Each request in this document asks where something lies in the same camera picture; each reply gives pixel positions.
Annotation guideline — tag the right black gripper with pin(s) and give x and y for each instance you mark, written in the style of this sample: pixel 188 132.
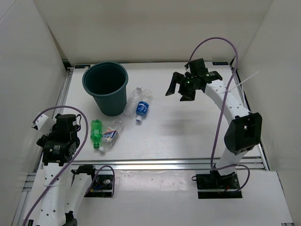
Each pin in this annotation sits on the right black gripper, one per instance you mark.
pixel 186 96

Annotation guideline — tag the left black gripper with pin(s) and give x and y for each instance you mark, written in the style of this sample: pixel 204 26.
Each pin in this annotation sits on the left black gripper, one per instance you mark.
pixel 50 136

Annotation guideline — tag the clear bottle red-blue label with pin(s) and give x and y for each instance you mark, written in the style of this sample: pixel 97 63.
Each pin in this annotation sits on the clear bottle red-blue label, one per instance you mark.
pixel 111 135

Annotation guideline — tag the clear bottle blue label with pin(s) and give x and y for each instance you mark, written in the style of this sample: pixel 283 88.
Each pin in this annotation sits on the clear bottle blue label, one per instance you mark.
pixel 143 105

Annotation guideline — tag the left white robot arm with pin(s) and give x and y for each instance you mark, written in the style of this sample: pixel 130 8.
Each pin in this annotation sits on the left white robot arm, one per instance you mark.
pixel 64 188

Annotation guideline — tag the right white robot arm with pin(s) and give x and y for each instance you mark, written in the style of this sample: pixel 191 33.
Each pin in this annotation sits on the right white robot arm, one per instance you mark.
pixel 244 131

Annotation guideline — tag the dark green plastic bin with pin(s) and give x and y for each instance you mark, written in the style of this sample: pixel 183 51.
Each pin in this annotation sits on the dark green plastic bin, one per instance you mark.
pixel 106 82

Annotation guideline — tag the green plastic bottle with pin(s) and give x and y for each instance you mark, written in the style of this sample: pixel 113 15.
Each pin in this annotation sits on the green plastic bottle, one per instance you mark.
pixel 96 133

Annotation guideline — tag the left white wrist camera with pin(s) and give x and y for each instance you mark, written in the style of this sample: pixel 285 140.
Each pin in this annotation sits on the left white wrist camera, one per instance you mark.
pixel 43 124

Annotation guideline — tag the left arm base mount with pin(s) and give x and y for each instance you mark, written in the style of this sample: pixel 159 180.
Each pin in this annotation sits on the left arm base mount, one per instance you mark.
pixel 103 185

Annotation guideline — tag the aluminium table frame rail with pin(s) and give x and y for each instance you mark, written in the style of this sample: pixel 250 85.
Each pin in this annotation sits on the aluminium table frame rail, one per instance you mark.
pixel 155 161

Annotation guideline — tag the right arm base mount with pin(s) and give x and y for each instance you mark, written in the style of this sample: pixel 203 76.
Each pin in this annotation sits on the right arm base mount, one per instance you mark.
pixel 214 186

